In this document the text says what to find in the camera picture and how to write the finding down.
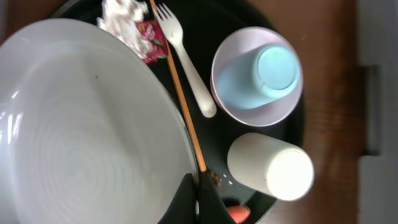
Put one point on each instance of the white napkin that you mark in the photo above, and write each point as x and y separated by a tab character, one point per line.
119	18

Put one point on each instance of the brown food scrap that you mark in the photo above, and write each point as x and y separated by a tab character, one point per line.
216	180

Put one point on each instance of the white plastic fork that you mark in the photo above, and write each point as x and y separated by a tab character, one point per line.
173	32

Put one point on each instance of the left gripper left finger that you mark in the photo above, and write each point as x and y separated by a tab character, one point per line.
182	208

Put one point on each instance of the orange carrot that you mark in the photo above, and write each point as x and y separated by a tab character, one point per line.
239	213

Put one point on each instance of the wooden chopstick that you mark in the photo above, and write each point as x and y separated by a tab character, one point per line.
186	112

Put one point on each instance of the red snack wrapper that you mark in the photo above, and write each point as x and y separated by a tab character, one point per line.
154	45

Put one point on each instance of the grey plate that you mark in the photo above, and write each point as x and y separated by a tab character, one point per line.
88	133

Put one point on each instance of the white cup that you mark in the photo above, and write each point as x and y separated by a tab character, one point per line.
271	166

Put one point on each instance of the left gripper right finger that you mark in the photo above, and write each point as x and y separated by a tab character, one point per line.
211	208

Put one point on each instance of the white bowl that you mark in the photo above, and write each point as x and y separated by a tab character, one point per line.
237	44

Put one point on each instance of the grey dishwasher rack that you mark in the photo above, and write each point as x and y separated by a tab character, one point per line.
377	55

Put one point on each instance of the light blue cup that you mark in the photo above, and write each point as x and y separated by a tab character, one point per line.
258	77

